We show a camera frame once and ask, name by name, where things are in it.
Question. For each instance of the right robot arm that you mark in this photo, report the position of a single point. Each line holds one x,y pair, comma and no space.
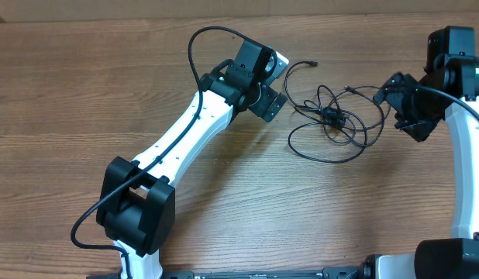
448,92

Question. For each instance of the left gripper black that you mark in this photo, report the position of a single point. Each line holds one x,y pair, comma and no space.
262,107

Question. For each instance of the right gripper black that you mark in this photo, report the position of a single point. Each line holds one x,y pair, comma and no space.
394,93

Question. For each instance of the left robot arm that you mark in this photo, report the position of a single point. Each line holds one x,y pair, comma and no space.
138,196

